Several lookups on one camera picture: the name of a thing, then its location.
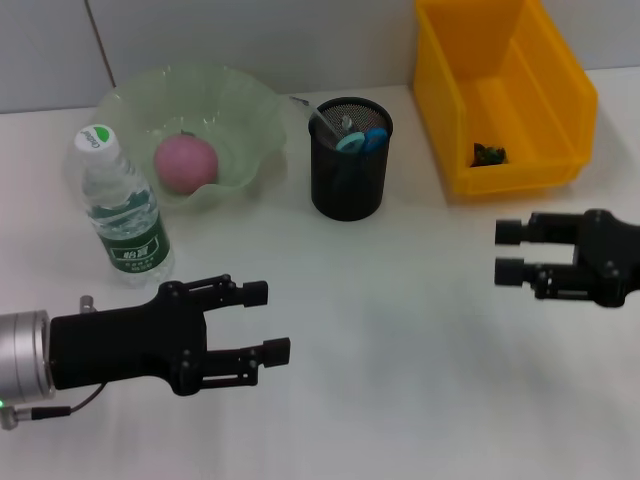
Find clear plastic ruler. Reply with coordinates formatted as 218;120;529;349
288;94;346;146

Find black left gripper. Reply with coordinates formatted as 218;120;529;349
48;273;292;397

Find pink toy peach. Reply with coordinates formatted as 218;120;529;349
153;132;220;195

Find black mesh pen holder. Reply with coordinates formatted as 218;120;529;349
306;97;394;222

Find blue scissors with sheath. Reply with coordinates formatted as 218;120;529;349
333;127;390;196

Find clear green-label water bottle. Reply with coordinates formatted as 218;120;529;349
73;122;176;289

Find left gripper connector cable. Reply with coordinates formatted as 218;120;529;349
0;294;109;431

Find small green plastic scrap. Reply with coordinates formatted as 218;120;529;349
468;142;510;167

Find yellow plastic bin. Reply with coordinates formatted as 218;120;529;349
412;0;599;196

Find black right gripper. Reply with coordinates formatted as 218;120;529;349
493;208;640;309

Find translucent green fruit plate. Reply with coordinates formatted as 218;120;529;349
94;62;289;211

